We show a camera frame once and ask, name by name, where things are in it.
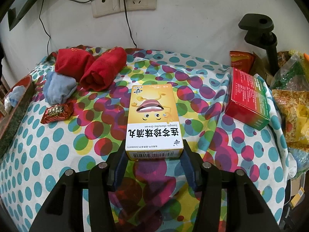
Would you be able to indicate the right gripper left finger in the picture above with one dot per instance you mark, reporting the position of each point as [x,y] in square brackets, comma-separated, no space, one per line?
[117,164]

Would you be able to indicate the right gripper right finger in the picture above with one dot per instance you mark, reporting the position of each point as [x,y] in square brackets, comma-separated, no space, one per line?
[191,163]

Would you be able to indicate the yellow medicine box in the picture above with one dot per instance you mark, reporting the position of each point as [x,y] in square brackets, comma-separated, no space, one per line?
[153,128]

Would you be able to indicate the red candy wrapper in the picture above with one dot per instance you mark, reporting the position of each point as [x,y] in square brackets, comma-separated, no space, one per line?
[57,113]

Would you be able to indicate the light blue sock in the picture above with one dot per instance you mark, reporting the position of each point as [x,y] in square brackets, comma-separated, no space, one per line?
[13,97]
[58,88]

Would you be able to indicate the red sock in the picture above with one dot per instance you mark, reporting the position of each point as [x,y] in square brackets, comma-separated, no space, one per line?
[73,62]
[104,69]

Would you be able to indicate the polka dot tablecloth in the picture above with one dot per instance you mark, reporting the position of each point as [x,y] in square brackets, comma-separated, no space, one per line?
[154,195]

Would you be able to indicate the red green box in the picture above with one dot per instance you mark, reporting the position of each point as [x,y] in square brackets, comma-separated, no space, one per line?
[247,101]

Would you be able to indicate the round red tray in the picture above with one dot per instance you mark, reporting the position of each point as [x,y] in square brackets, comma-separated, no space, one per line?
[11,122]

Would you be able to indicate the pile of snack bags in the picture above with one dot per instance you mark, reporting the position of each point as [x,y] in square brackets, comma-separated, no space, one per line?
[293,105]

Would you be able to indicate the black clamp mount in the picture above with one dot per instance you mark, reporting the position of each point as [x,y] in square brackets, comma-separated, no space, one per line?
[259,29]

